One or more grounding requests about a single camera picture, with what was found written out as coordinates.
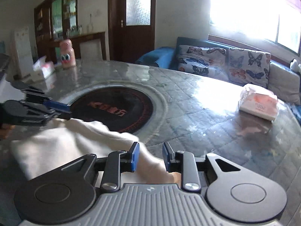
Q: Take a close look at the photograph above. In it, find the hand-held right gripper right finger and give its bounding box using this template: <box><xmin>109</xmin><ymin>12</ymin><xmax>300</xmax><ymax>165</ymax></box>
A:
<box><xmin>162</xmin><ymin>142</ymin><xmax>242</xmax><ymax>193</ymax></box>

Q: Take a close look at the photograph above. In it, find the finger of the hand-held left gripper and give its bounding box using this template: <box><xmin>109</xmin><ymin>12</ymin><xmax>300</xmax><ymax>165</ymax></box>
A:
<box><xmin>24</xmin><ymin>88</ymin><xmax>72</xmax><ymax>111</ymax></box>
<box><xmin>25</xmin><ymin>106</ymin><xmax>72</xmax><ymax>126</ymax></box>

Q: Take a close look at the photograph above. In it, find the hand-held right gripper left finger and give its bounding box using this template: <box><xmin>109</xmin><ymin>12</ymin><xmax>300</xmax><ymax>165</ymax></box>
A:
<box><xmin>61</xmin><ymin>142</ymin><xmax>141</xmax><ymax>193</ymax></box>

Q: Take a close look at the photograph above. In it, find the cream cotton garment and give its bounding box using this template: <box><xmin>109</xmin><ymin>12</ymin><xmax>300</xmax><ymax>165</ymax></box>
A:
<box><xmin>10</xmin><ymin>117</ymin><xmax>182</xmax><ymax>184</ymax></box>

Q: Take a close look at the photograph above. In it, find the white tissue box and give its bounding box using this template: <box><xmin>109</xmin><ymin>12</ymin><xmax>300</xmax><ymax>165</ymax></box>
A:
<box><xmin>32</xmin><ymin>56</ymin><xmax>55</xmax><ymax>80</ymax></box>

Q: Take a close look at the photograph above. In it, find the pink cartoon water bottle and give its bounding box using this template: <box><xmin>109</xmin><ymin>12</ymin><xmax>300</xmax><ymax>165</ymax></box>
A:
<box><xmin>59</xmin><ymin>39</ymin><xmax>76</xmax><ymax>69</ymax></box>

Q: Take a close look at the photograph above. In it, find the grey star quilted table cover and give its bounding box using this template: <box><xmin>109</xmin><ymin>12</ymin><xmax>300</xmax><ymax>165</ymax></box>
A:
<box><xmin>0</xmin><ymin>59</ymin><xmax>301</xmax><ymax>193</ymax></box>

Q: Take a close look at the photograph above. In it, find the black round induction cooktop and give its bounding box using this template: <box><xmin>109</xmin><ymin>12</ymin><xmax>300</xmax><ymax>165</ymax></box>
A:
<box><xmin>71</xmin><ymin>87</ymin><xmax>154</xmax><ymax>133</ymax></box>

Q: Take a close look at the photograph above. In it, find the white refrigerator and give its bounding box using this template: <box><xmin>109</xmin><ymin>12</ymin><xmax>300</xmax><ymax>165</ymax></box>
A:
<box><xmin>11</xmin><ymin>27</ymin><xmax>36</xmax><ymax>78</ymax></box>

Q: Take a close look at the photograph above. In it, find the wooden display cabinet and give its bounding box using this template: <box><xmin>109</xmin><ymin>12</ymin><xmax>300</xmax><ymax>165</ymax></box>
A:
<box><xmin>34</xmin><ymin>0</ymin><xmax>79</xmax><ymax>57</ymax></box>

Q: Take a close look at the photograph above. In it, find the dark wooden door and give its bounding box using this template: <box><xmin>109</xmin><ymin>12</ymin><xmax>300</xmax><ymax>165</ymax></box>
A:
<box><xmin>108</xmin><ymin>0</ymin><xmax>157</xmax><ymax>64</ymax></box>

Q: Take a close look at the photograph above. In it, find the blue sofa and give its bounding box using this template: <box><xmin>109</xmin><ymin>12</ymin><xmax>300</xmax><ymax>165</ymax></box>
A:
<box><xmin>135</xmin><ymin>36</ymin><xmax>301</xmax><ymax>113</ymax></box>

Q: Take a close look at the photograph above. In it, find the butterfly print cushion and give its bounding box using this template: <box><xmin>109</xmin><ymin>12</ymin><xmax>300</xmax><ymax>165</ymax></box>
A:
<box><xmin>177</xmin><ymin>45</ymin><xmax>229</xmax><ymax>82</ymax></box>
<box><xmin>228</xmin><ymin>48</ymin><xmax>271</xmax><ymax>89</ymax></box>

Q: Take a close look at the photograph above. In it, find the pink white tissue pack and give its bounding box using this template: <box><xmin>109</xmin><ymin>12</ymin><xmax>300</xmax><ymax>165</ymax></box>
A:
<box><xmin>237</xmin><ymin>83</ymin><xmax>279</xmax><ymax>122</ymax></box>

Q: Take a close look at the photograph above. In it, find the beige cushion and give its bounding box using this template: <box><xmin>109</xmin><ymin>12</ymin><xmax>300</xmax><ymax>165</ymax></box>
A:
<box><xmin>268</xmin><ymin>61</ymin><xmax>301</xmax><ymax>105</ymax></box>

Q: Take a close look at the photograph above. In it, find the panda plush toy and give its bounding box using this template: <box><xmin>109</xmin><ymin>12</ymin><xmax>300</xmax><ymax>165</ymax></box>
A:
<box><xmin>290</xmin><ymin>58</ymin><xmax>301</xmax><ymax>73</ymax></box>

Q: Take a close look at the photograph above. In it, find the window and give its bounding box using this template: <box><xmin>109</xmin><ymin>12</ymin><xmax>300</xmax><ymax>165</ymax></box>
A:
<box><xmin>208</xmin><ymin>0</ymin><xmax>301</xmax><ymax>57</ymax></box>

